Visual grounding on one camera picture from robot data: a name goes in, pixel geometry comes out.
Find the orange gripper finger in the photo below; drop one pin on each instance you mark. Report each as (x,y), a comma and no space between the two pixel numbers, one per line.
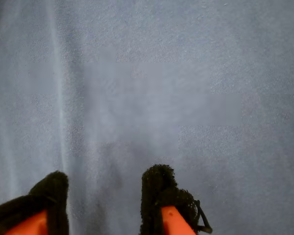
(46,193)
(159,191)

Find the blue printed T-shirt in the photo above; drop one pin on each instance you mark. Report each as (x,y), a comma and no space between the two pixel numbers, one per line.
(147,73)

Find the black zip tie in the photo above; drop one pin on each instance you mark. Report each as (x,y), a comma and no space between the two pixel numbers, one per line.
(205,220)

